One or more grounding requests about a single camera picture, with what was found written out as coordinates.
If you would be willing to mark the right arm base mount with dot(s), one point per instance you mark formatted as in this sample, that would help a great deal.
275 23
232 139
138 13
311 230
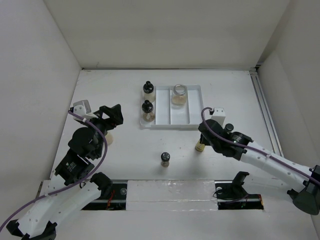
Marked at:
231 195

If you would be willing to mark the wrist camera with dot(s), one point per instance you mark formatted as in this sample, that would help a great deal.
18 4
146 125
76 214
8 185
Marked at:
82 108
218 114

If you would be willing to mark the yellow liquid bottle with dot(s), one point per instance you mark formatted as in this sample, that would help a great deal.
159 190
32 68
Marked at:
200 146

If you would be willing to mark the white divided tray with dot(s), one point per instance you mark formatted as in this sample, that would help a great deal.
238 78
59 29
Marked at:
170 116

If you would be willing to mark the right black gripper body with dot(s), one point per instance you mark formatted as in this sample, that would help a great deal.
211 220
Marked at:
215 147

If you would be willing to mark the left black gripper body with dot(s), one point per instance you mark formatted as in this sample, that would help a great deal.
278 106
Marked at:
105 125

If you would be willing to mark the black cap spice bottle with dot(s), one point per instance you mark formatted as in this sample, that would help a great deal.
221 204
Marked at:
148 114

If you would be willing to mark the wide glass jar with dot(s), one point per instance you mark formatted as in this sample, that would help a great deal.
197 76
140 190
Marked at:
179 94

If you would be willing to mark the black knob spice bottle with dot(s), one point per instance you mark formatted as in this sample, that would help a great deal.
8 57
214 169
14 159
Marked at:
149 92

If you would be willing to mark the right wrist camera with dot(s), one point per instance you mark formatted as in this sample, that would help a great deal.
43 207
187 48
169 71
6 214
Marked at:
218 114

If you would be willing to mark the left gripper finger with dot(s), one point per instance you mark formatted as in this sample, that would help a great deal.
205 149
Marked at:
104 112
115 114

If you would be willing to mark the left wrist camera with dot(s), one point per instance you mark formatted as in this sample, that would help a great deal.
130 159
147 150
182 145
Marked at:
82 108

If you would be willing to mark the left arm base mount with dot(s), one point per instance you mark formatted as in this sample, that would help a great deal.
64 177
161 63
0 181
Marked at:
113 194

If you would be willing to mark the small black cap bottle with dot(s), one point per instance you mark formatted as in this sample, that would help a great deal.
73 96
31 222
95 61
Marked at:
165 159

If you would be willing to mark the cream cap spice bottle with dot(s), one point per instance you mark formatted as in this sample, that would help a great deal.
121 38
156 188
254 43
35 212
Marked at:
109 138

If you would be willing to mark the dark cap spice jar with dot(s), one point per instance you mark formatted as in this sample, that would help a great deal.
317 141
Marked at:
228 127

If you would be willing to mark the aluminium rail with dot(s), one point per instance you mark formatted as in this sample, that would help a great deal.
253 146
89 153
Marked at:
266 114

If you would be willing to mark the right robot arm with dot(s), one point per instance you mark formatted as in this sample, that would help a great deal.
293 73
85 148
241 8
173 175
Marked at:
303 181

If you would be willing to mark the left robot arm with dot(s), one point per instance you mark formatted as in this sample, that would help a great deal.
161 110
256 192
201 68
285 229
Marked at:
76 181

